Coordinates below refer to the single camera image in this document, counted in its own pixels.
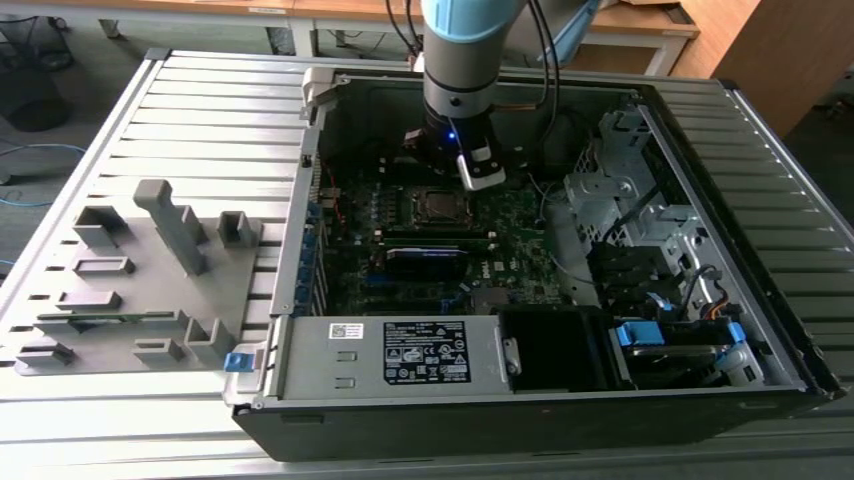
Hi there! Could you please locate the silver CPU plate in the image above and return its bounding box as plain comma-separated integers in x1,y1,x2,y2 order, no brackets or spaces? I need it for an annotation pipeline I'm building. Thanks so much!
426,192,467,219

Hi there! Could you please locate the CPU socket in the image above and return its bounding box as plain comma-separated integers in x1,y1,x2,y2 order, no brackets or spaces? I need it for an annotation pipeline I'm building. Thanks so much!
399,183,483,232

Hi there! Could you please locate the black RAM slot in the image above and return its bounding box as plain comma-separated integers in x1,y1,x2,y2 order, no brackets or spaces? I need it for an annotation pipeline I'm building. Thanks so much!
381,225,489,238

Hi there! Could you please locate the black graphics card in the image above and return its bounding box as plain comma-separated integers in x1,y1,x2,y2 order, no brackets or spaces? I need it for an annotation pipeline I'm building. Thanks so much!
383,244,473,284

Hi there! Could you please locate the green motherboard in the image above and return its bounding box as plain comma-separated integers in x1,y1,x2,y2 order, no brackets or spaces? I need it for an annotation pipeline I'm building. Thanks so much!
319,154,582,316

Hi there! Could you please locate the metal drive cage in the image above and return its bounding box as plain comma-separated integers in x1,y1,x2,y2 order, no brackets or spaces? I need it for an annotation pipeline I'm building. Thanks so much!
563,97,756,321

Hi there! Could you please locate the pale blue teach pendant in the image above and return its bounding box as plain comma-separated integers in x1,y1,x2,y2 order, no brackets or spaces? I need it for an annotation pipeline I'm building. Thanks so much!
537,0,602,64

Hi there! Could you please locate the grey chipset heatsink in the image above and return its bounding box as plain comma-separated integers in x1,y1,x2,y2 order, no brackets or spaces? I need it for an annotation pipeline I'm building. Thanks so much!
473,288,513,314

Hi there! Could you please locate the wooden desk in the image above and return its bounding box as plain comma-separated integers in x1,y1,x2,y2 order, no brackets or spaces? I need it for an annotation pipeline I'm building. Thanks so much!
66,0,702,76

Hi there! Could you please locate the grey parts rack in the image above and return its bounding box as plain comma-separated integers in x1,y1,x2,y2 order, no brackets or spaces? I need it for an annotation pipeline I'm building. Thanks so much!
0,178,269,377

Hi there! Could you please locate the grey power supply unit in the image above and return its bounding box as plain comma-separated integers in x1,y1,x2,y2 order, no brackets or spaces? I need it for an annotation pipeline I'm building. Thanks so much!
273,314,513,401

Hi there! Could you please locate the hard disk in blue carrier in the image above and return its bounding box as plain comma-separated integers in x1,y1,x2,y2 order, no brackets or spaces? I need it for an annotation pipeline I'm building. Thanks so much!
613,319,748,361

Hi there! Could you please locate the wooden cabinet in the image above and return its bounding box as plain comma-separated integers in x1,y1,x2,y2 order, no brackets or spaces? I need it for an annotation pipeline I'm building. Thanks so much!
670,0,854,139

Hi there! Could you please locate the black PC case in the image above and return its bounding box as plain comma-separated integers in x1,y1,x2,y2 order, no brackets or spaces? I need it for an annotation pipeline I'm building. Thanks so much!
223,64,844,464

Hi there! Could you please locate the black wastebasket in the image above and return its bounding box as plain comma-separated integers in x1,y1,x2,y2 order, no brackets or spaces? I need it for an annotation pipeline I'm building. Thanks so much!
0,14,75,134

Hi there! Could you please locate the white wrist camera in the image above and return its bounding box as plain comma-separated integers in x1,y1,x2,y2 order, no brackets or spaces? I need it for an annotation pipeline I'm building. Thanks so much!
457,143,509,192

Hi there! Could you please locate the black looped cable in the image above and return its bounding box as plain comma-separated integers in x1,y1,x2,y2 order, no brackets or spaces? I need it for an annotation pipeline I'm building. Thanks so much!
537,108,593,166

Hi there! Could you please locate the black cable with plug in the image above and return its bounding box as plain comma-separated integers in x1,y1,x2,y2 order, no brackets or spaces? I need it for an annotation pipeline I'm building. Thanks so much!
685,264,726,314

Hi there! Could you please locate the blue floor cable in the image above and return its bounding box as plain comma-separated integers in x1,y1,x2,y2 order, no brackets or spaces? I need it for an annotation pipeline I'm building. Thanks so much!
0,142,88,209

